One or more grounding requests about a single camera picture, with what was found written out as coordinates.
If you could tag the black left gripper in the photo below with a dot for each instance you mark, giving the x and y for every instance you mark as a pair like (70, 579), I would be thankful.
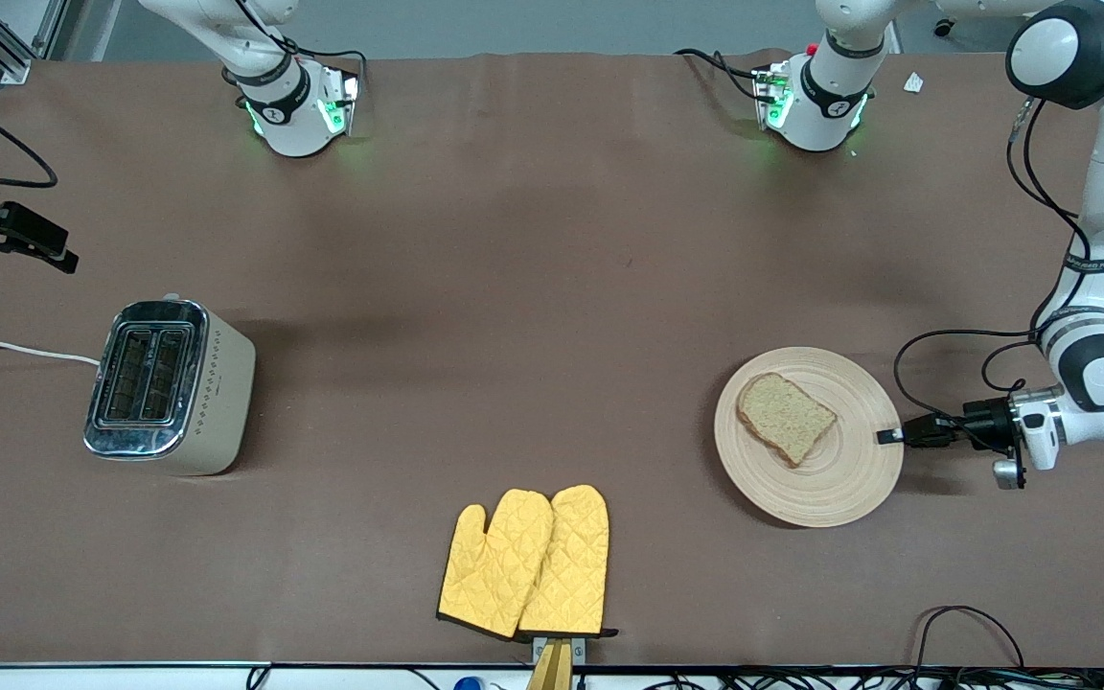
(985, 423)

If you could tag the round wooden plate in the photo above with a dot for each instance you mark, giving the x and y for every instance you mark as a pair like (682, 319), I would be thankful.
(830, 479)

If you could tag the brown bread slice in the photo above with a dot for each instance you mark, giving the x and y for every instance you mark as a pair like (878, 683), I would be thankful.
(787, 417)

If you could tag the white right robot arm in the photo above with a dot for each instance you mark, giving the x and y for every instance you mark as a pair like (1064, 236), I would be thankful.
(293, 115)

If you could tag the chrome and beige toaster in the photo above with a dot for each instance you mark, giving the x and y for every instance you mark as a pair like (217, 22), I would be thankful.
(226, 402)

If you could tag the white paper scrap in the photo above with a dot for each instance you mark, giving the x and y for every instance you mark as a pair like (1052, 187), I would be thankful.
(914, 83)

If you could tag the yellow quilted oven mitt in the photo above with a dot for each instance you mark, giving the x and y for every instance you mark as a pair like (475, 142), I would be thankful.
(571, 565)
(494, 575)

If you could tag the black chair caster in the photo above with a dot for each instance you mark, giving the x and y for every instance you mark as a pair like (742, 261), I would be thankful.
(944, 29)

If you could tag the small blue object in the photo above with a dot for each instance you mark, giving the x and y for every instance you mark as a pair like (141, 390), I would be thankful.
(469, 684)

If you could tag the aluminium frame profile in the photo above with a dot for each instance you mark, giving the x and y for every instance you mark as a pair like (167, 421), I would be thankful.
(11, 62)

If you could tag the small metal bracket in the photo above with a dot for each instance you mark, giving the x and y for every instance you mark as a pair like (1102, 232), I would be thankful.
(579, 650)

